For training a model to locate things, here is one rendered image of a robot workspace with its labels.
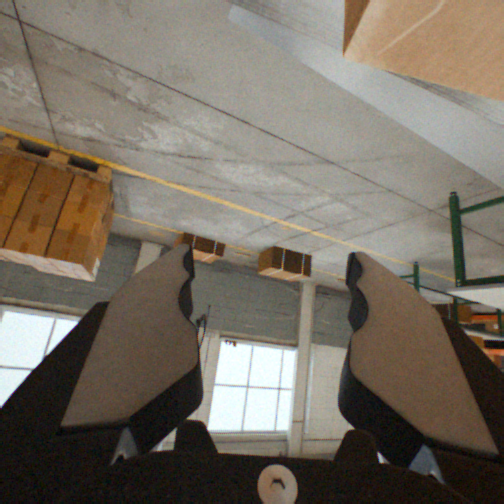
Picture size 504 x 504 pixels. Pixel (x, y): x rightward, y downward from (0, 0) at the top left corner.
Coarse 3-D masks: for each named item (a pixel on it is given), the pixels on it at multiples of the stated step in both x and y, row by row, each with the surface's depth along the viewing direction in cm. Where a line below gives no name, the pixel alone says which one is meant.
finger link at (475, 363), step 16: (448, 320) 8; (448, 336) 7; (464, 336) 7; (464, 352) 7; (480, 352) 7; (464, 368) 6; (480, 368) 6; (496, 368) 6; (480, 384) 6; (496, 384) 6; (480, 400) 6; (496, 400) 6; (496, 416) 5; (496, 432) 5; (432, 448) 5; (416, 464) 5; (432, 464) 5; (448, 464) 5; (464, 464) 5; (480, 464) 5; (496, 464) 5; (448, 480) 4; (464, 480) 4; (480, 480) 4; (496, 480) 4; (464, 496) 4; (480, 496) 4; (496, 496) 4
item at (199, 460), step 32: (192, 448) 5; (352, 448) 5; (96, 480) 4; (128, 480) 4; (160, 480) 4; (192, 480) 4; (224, 480) 4; (256, 480) 4; (288, 480) 4; (320, 480) 4; (352, 480) 4; (384, 480) 4; (416, 480) 4
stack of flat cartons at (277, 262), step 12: (264, 252) 414; (276, 252) 389; (288, 252) 395; (264, 264) 404; (276, 264) 384; (288, 264) 391; (300, 264) 398; (276, 276) 429; (288, 276) 419; (300, 276) 408
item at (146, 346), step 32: (192, 256) 12; (128, 288) 9; (160, 288) 9; (128, 320) 8; (160, 320) 8; (96, 352) 7; (128, 352) 7; (160, 352) 7; (192, 352) 7; (96, 384) 6; (128, 384) 6; (160, 384) 6; (192, 384) 6; (64, 416) 5; (96, 416) 5; (128, 416) 5; (160, 416) 6; (160, 448) 8
